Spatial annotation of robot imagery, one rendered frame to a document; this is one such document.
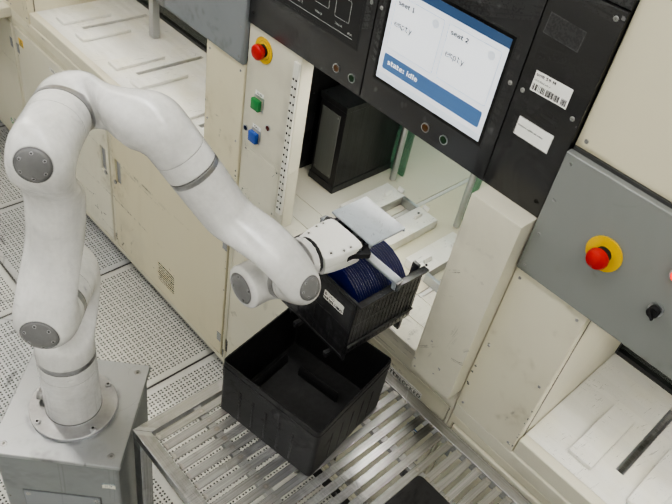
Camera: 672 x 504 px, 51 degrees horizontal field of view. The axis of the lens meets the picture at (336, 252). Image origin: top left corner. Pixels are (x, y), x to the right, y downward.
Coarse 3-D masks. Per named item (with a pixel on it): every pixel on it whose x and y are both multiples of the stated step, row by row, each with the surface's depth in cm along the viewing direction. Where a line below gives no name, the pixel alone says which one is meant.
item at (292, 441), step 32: (288, 320) 173; (256, 352) 168; (288, 352) 181; (320, 352) 179; (352, 352) 171; (224, 384) 160; (256, 384) 170; (288, 384) 174; (320, 384) 172; (352, 384) 177; (256, 416) 158; (288, 416) 149; (320, 416) 168; (352, 416) 159; (288, 448) 156; (320, 448) 152
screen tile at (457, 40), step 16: (448, 32) 131; (464, 32) 128; (464, 48) 130; (480, 48) 127; (448, 64) 134; (480, 64) 128; (496, 64) 126; (448, 80) 135; (464, 80) 132; (480, 80) 130; (480, 96) 131
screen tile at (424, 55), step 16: (400, 0) 137; (400, 16) 138; (416, 16) 135; (432, 16) 132; (400, 32) 140; (432, 32) 134; (400, 48) 141; (416, 48) 138; (432, 48) 135; (416, 64) 140; (432, 64) 137
